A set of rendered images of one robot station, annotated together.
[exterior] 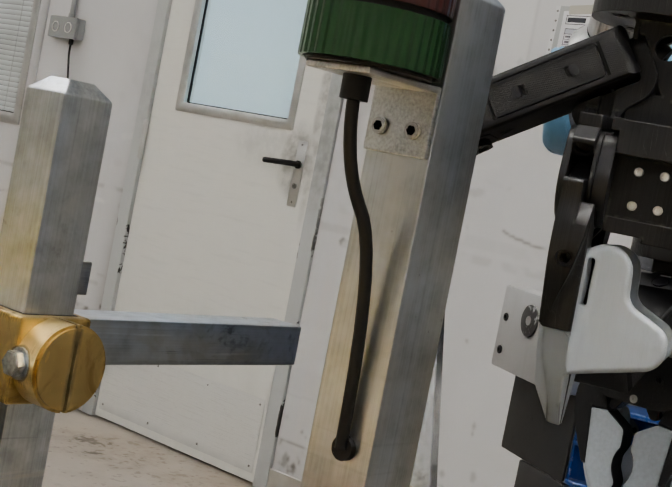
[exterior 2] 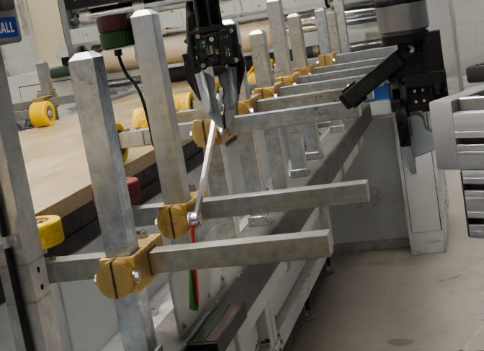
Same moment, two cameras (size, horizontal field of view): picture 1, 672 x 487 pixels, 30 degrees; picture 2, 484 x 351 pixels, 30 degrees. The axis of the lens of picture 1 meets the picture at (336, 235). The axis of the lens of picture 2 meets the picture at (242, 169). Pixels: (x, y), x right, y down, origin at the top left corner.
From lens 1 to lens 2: 1.37 m
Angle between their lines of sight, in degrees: 66
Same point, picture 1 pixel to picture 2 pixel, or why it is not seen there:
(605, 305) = (204, 89)
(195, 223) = not seen: outside the picture
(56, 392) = (202, 141)
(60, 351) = (198, 129)
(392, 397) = (155, 130)
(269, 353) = (342, 114)
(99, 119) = not seen: hidden behind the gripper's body
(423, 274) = (151, 94)
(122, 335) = (263, 119)
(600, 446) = not seen: hidden behind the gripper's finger
